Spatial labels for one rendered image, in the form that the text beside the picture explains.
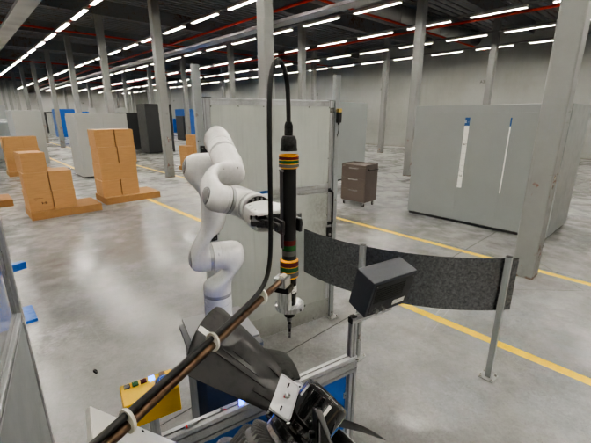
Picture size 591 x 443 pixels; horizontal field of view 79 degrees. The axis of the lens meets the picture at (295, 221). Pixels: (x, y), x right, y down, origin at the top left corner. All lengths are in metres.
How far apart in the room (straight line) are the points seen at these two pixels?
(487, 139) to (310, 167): 4.32
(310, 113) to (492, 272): 1.76
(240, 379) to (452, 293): 2.14
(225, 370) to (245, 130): 2.08
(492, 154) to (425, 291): 4.35
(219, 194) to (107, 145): 7.99
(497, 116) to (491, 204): 1.43
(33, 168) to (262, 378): 7.60
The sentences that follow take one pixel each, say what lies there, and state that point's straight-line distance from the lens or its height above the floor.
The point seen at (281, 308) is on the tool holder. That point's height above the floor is 1.45.
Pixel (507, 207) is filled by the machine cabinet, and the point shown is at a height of 0.43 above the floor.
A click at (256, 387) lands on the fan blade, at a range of 0.88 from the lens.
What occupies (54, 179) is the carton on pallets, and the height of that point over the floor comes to 0.70.
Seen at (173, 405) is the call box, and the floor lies 1.01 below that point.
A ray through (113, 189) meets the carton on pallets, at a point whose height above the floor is 0.30.
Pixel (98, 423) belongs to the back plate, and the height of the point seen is 1.35.
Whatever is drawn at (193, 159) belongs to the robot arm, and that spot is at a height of 1.72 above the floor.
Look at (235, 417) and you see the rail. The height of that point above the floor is 0.83.
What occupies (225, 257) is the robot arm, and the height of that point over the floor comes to 1.32.
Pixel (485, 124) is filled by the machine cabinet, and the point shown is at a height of 1.74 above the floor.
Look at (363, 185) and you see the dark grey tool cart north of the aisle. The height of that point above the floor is 0.49.
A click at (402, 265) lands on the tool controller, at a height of 1.24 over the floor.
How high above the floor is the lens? 1.88
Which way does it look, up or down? 16 degrees down
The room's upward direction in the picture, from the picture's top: straight up
